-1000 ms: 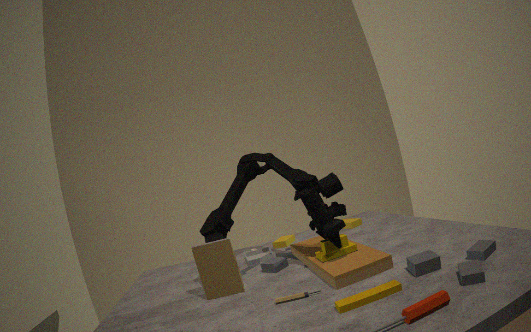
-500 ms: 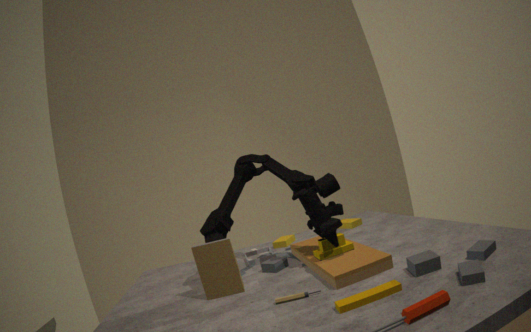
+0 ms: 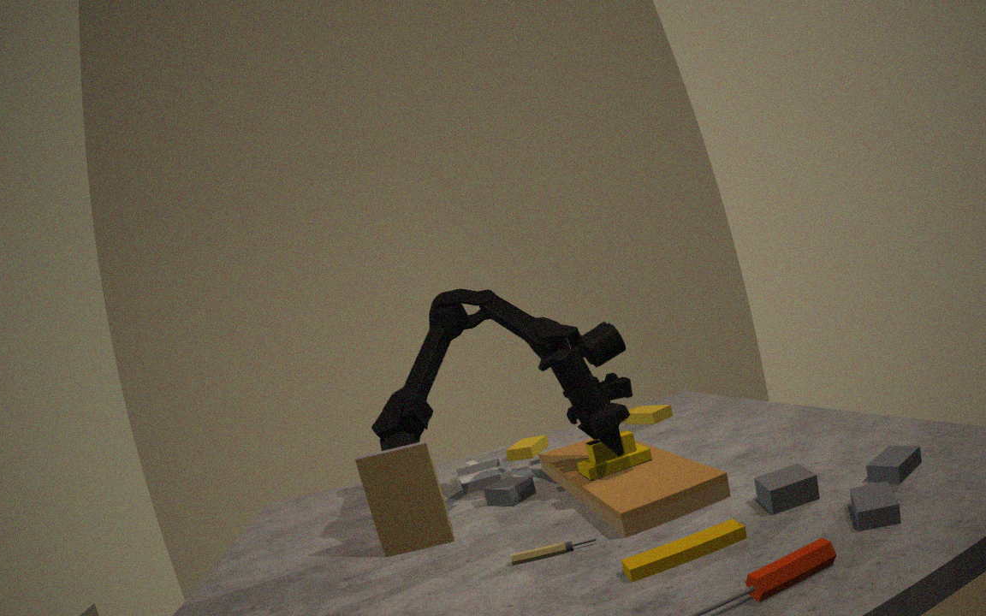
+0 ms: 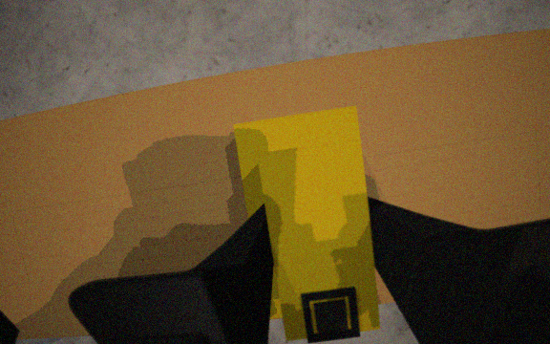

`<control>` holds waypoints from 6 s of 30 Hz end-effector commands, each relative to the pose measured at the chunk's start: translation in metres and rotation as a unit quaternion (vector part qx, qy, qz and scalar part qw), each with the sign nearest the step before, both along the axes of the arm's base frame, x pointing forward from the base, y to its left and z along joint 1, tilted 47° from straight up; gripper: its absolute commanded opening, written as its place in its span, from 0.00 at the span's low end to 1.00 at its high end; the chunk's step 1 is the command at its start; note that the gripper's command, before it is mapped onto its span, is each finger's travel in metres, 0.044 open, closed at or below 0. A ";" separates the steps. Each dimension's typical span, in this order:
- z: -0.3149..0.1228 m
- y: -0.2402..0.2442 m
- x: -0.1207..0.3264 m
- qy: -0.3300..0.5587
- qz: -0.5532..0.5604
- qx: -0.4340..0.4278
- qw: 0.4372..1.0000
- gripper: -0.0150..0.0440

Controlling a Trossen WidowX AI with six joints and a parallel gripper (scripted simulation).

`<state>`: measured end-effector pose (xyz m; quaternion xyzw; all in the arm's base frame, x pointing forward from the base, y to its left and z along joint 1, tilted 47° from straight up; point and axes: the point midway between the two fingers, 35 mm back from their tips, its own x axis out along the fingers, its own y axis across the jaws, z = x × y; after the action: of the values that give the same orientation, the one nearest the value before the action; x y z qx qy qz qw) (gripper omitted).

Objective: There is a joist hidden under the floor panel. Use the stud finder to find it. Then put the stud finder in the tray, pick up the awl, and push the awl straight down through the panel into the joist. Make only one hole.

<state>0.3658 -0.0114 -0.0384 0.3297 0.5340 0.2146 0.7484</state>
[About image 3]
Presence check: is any orange rectangular panel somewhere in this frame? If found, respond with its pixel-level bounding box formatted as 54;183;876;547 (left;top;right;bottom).
538;438;731;537

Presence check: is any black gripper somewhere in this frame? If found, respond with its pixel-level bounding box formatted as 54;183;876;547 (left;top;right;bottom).
563;373;631;456

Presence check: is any white open rectangular tray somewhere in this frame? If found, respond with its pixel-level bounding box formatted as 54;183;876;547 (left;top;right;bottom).
454;458;513;495

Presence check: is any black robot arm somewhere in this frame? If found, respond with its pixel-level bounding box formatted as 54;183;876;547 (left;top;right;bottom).
371;288;633;451

